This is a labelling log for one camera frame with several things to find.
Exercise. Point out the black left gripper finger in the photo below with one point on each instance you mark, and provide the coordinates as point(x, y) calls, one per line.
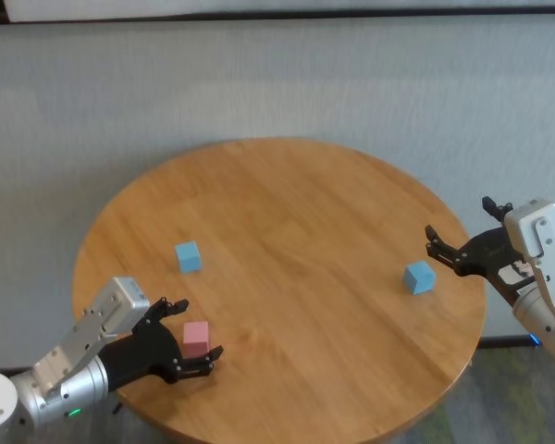
point(199, 365)
point(173, 306)

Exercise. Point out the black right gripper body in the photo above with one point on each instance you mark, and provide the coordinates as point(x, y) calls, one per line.
point(490, 254)

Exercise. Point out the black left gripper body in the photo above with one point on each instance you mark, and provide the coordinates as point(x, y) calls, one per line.
point(143, 351)

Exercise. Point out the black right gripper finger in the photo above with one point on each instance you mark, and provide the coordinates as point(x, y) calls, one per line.
point(497, 212)
point(448, 256)

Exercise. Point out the pink cube block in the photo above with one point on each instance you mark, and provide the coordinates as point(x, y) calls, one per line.
point(195, 340)

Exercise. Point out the blue cube block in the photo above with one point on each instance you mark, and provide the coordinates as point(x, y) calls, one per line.
point(420, 277)
point(188, 258)

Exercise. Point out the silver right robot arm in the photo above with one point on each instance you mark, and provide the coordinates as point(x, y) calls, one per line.
point(543, 319)

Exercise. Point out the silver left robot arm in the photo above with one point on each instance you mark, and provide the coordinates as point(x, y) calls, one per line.
point(51, 398)

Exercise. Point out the black wall trim strip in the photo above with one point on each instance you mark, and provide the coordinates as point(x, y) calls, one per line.
point(277, 16)

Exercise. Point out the white wall panel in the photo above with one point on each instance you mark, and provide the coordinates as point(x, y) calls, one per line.
point(259, 5)

